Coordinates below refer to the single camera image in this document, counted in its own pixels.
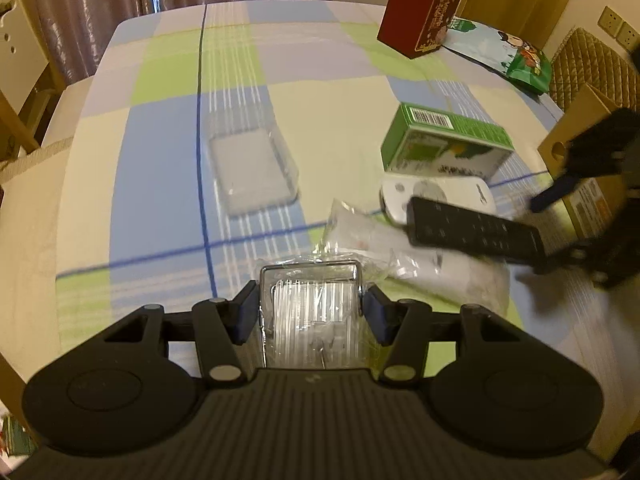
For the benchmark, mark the green cartoon snack bag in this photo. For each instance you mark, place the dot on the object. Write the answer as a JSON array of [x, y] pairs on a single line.
[[490, 45]]

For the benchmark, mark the colourful packet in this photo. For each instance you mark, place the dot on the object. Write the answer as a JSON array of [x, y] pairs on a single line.
[[15, 440]]

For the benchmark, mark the quilted cover chair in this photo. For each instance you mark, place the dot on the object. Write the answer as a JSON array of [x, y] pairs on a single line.
[[590, 60]]

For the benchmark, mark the checkered cloth desktop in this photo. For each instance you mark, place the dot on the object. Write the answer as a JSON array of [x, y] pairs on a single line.
[[150, 160]]

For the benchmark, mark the clear plastic bag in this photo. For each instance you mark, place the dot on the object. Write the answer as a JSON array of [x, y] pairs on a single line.
[[360, 230]]

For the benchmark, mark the white wooden chair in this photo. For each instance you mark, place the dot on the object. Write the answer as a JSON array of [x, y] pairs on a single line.
[[10, 35]]

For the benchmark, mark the black remote control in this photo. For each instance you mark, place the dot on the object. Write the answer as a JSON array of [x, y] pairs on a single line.
[[465, 230]]

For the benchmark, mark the red gift box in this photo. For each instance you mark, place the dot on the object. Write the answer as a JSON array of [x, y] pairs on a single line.
[[415, 10]]

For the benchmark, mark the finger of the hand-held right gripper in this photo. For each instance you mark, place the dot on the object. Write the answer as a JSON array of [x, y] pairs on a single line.
[[550, 195], [595, 257]]

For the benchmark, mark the clear plastic tray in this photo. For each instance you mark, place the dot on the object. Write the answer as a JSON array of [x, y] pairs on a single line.
[[250, 170]]

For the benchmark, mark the white remote control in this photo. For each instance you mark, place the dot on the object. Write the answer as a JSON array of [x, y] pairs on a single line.
[[440, 192]]

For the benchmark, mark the brown cardboard box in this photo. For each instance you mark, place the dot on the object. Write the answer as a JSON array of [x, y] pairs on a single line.
[[585, 115]]

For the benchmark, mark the clear plastic box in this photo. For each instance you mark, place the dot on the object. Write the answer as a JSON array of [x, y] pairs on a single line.
[[315, 305]]

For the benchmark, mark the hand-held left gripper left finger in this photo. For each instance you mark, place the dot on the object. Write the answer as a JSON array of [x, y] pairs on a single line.
[[245, 312]]

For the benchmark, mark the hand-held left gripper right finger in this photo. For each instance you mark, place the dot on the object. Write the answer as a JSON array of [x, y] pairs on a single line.
[[377, 317]]

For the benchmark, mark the green medicine box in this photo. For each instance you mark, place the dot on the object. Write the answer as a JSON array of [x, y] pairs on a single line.
[[435, 130]]

